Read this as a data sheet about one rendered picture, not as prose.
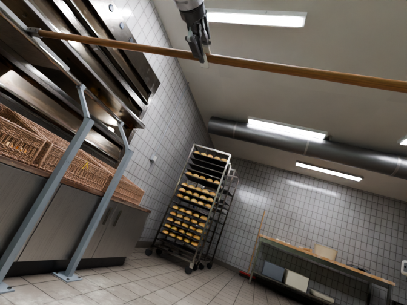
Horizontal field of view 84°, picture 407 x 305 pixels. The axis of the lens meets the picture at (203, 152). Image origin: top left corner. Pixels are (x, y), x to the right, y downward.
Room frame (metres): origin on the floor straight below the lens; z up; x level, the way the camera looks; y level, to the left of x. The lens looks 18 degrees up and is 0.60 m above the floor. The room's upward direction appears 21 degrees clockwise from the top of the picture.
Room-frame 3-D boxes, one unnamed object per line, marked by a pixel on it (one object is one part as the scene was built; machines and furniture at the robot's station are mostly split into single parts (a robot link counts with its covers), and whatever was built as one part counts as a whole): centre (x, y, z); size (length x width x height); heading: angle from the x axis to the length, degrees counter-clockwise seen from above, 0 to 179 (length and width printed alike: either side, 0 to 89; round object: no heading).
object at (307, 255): (4.47, -2.75, 0.45); 2.20 x 0.80 x 0.90; 70
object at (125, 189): (2.21, 0.72, 0.72); 0.56 x 0.49 x 0.28; 160
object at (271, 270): (4.71, -2.10, 0.35); 0.50 x 0.36 x 0.24; 160
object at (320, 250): (4.49, -2.92, 1.01); 0.43 x 0.43 x 0.21
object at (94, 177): (1.63, 0.93, 0.72); 0.56 x 0.49 x 0.28; 159
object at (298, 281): (4.57, -2.49, 0.35); 0.50 x 0.36 x 0.24; 161
